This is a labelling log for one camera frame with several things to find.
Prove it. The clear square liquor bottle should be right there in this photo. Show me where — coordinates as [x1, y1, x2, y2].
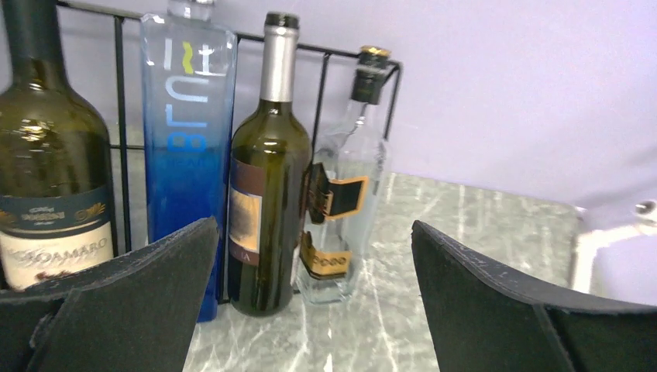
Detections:
[297, 46, 390, 305]

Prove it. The dark green wine bottle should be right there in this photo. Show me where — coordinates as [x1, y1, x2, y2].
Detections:
[1, 1, 118, 291]

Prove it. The black wire wine rack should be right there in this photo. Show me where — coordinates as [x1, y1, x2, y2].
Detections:
[57, 1, 403, 251]

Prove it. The white PVC pipe frame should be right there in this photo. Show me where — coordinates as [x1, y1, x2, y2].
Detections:
[569, 199, 656, 305]

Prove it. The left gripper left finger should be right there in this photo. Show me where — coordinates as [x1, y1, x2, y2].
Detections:
[1, 217, 219, 371]

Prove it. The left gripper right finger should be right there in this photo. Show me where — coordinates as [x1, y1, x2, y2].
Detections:
[411, 221, 656, 371]

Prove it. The blue rectangular glass bottle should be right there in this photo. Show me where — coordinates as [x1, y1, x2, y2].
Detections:
[139, 0, 238, 324]

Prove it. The brown-green wine bottle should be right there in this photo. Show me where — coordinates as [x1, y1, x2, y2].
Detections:
[227, 12, 311, 317]

